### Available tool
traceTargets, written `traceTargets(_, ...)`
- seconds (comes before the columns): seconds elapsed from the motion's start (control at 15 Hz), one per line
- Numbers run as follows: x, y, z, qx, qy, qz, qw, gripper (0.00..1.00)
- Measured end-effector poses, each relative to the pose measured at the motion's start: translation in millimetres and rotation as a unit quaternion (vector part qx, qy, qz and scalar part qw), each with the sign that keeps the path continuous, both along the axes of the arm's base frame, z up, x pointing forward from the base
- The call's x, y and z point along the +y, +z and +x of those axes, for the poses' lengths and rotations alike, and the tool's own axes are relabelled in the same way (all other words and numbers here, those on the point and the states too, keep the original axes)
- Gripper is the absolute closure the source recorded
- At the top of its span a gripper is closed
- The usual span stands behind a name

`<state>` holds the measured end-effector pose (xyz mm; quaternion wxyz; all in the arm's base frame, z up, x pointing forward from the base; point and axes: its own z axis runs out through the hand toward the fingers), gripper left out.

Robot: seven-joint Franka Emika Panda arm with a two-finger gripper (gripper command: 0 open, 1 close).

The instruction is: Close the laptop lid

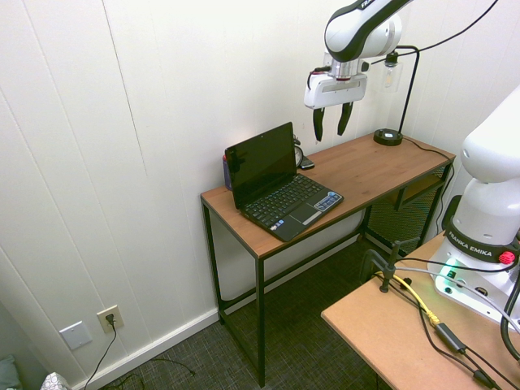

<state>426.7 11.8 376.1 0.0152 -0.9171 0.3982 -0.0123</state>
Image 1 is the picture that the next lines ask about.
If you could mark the wooden desk black metal frame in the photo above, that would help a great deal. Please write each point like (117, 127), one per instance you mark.
(365, 166)

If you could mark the red round knob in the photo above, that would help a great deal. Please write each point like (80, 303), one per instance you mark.
(507, 257)

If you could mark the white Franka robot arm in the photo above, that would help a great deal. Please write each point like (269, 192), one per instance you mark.
(353, 28)

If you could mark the patterned tissue box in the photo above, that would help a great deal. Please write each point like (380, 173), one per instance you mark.
(56, 382)

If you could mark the black desk lamp glass shade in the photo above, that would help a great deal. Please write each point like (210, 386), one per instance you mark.
(388, 137)

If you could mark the white blank wall plate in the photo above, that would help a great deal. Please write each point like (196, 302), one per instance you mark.
(76, 335)

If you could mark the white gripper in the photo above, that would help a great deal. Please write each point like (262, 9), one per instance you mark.
(337, 91)

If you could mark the black laptop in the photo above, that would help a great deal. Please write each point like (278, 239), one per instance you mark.
(264, 170)

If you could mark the teal cushion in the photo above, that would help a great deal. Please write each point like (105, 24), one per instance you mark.
(8, 373)

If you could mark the black alarm clock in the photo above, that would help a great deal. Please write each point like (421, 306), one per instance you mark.
(298, 152)

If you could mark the black table clamp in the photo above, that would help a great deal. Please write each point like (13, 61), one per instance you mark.
(388, 270)

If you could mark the light wooden robot table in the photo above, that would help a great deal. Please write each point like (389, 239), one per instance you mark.
(378, 333)

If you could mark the beige wall power outlet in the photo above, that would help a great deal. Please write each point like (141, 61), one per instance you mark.
(109, 319)

